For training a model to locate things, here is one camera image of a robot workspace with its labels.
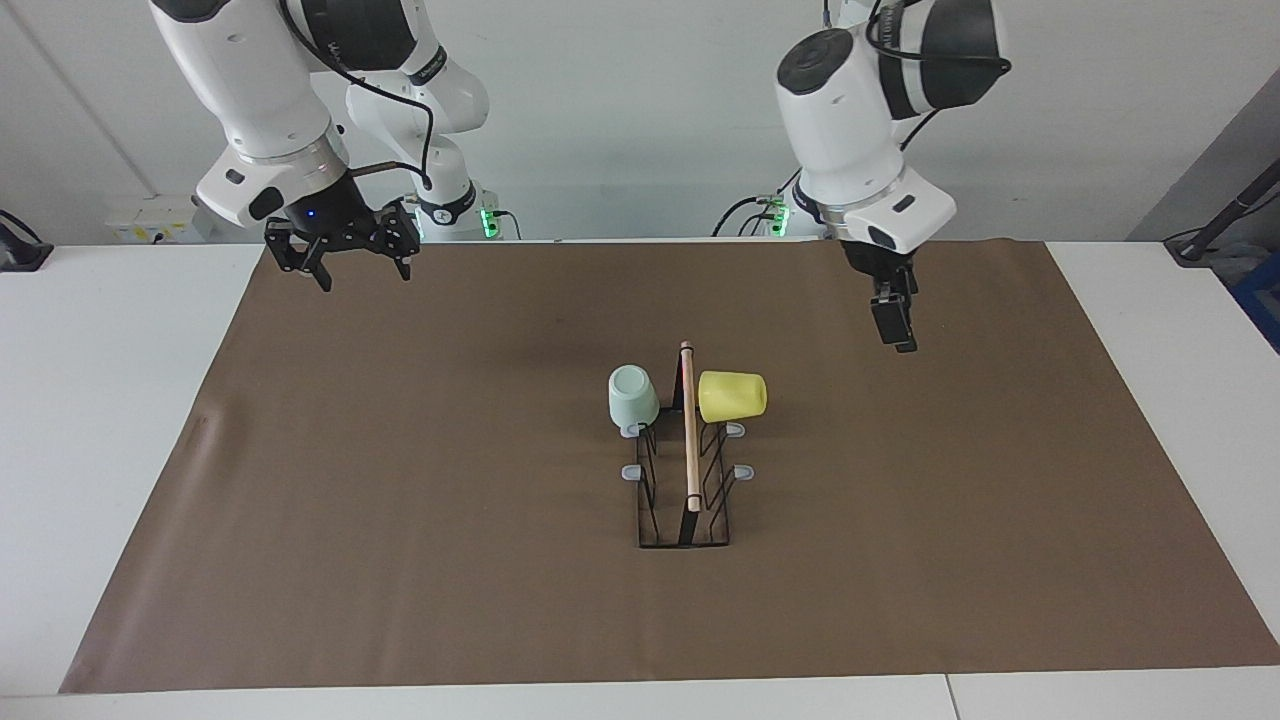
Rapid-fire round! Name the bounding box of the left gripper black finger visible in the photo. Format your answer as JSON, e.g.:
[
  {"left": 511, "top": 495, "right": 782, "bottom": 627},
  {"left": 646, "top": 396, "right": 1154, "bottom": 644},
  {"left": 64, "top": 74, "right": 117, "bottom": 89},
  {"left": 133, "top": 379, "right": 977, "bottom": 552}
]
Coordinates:
[
  {"left": 870, "top": 290, "right": 913, "bottom": 347},
  {"left": 896, "top": 270, "right": 921, "bottom": 354}
]

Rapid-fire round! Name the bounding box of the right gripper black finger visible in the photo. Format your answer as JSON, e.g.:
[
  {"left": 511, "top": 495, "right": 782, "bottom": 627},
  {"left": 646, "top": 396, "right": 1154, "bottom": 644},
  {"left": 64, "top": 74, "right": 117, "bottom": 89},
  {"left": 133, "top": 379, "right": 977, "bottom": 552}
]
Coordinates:
[
  {"left": 376, "top": 199, "right": 423, "bottom": 282},
  {"left": 264, "top": 222, "right": 334, "bottom": 293}
]

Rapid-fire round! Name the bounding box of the yellow plastic cup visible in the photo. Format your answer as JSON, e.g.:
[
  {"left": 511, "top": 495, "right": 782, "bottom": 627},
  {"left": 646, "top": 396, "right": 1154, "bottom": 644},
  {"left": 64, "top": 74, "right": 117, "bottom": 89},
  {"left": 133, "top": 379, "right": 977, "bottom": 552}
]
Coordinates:
[{"left": 697, "top": 370, "right": 769, "bottom": 424}]

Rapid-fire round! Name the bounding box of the pale green plastic cup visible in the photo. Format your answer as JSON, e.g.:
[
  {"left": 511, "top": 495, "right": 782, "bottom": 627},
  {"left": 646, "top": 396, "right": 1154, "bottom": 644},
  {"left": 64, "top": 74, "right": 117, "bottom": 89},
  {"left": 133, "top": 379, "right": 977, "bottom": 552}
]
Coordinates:
[{"left": 608, "top": 364, "right": 661, "bottom": 433}]

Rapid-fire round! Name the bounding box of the brown table mat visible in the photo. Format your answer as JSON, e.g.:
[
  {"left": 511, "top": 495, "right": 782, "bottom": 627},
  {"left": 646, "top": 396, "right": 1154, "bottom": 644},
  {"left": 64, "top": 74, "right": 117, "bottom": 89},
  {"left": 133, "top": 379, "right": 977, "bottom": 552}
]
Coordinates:
[{"left": 58, "top": 240, "right": 1280, "bottom": 694}]

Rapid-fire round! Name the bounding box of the black desk stand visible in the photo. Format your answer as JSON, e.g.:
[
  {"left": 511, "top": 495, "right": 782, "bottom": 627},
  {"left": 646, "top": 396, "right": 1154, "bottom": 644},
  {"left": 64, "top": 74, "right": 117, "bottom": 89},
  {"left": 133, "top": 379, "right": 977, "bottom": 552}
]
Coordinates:
[{"left": 0, "top": 210, "right": 53, "bottom": 273}]

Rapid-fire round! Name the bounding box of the black pole stand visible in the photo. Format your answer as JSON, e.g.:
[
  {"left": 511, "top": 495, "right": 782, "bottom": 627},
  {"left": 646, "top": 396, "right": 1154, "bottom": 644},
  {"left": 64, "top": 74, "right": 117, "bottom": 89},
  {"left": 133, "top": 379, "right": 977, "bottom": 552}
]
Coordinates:
[{"left": 1165, "top": 158, "right": 1280, "bottom": 266}]

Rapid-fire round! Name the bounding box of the blue box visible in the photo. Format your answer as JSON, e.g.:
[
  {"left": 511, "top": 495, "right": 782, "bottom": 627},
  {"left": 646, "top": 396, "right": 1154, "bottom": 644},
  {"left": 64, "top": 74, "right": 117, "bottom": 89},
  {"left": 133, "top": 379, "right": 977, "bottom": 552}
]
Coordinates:
[{"left": 1232, "top": 250, "right": 1280, "bottom": 353}]

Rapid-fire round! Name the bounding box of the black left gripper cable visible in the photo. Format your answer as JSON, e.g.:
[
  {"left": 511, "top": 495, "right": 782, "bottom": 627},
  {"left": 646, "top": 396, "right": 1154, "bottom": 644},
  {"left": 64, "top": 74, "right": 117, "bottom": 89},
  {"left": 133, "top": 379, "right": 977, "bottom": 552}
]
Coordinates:
[{"left": 865, "top": 0, "right": 1013, "bottom": 153}]

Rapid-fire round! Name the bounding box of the black wire cup rack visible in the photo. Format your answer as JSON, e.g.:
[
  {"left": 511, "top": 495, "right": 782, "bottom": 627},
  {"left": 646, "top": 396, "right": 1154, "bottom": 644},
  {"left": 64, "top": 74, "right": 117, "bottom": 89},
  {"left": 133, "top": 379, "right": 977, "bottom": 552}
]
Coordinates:
[{"left": 620, "top": 340, "right": 756, "bottom": 551}]

